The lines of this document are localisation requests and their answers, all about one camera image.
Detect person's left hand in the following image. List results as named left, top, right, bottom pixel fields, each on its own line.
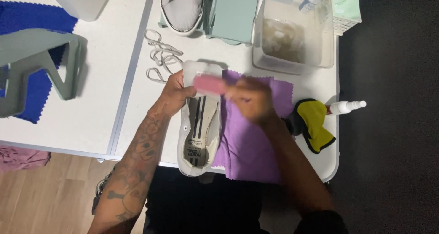
left=158, top=70, right=197, bottom=118

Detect person's right hand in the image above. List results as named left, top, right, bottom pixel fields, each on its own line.
left=225, top=77, right=279, bottom=125

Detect pink cleaning brush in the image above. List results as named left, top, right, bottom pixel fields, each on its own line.
left=193, top=74, right=228, bottom=95

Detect white sneaker with striped insole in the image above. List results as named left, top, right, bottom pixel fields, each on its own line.
left=177, top=60, right=223, bottom=177

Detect purple cloth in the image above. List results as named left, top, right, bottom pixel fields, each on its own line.
left=212, top=69, right=295, bottom=185

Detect teal shoe stand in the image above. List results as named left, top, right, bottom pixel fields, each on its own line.
left=158, top=0, right=262, bottom=46

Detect clear plastic water tub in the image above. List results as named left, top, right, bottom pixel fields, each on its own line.
left=252, top=0, right=335, bottom=75

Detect white shoelace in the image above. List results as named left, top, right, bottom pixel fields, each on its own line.
left=143, top=29, right=184, bottom=84

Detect yellow and black cloth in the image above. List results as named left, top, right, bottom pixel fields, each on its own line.
left=285, top=98, right=337, bottom=154

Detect white spray bottle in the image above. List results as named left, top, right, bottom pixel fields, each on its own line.
left=325, top=100, right=367, bottom=116

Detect person's black trousers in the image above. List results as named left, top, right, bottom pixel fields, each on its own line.
left=143, top=165, right=348, bottom=234

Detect white basket with green box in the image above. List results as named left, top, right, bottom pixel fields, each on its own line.
left=298, top=0, right=363, bottom=36

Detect grey shoe on floor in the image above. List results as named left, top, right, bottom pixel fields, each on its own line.
left=91, top=164, right=119, bottom=215

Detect white container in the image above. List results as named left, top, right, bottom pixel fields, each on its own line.
left=43, top=0, right=115, bottom=22

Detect grey-green shoe stand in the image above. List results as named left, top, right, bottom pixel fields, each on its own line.
left=0, top=28, right=82, bottom=118

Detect blue cloth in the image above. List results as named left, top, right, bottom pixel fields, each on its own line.
left=0, top=1, right=79, bottom=124

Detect pink fabric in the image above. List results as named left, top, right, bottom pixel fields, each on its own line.
left=0, top=145, right=52, bottom=173

